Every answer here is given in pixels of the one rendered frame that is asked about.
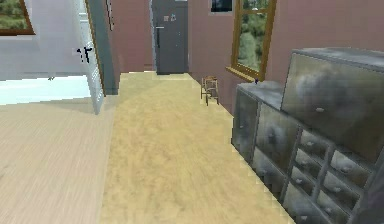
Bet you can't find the small wooden chair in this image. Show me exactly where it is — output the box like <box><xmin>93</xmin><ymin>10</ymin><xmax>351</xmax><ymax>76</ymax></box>
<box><xmin>200</xmin><ymin>75</ymin><xmax>221</xmax><ymax>107</ymax></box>

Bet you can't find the dark grey fridge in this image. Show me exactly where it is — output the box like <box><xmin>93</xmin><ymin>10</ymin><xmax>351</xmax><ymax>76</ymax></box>
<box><xmin>151</xmin><ymin>0</ymin><xmax>190</xmax><ymax>76</ymax></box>

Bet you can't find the wooden framed window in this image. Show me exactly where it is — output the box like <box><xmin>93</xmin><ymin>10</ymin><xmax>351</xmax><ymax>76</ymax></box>
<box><xmin>225</xmin><ymin>0</ymin><xmax>278</xmax><ymax>83</ymax></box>

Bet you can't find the white room door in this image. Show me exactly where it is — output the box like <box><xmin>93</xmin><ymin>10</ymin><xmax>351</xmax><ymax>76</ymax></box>
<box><xmin>71</xmin><ymin>0</ymin><xmax>106</xmax><ymax>116</ymax></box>

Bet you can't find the grey metal drawer cabinet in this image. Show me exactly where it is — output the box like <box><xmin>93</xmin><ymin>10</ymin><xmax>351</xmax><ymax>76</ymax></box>
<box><xmin>231</xmin><ymin>47</ymin><xmax>384</xmax><ymax>224</ymax></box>

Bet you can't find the brown framed window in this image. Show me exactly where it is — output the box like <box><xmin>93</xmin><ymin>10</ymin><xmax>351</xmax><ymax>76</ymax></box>
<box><xmin>0</xmin><ymin>0</ymin><xmax>36</xmax><ymax>37</ymax></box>

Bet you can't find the black fridge handle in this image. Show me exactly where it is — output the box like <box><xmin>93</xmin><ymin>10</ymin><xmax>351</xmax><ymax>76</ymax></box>
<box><xmin>155</xmin><ymin>26</ymin><xmax>165</xmax><ymax>49</ymax></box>

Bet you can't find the dark framed wall picture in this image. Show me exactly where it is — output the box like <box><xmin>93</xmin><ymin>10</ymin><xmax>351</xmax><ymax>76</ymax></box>
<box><xmin>209</xmin><ymin>0</ymin><xmax>234</xmax><ymax>15</ymax></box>

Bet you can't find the black door handle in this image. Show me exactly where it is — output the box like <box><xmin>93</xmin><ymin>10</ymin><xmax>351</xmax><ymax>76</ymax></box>
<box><xmin>76</xmin><ymin>46</ymin><xmax>94</xmax><ymax>64</ymax></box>

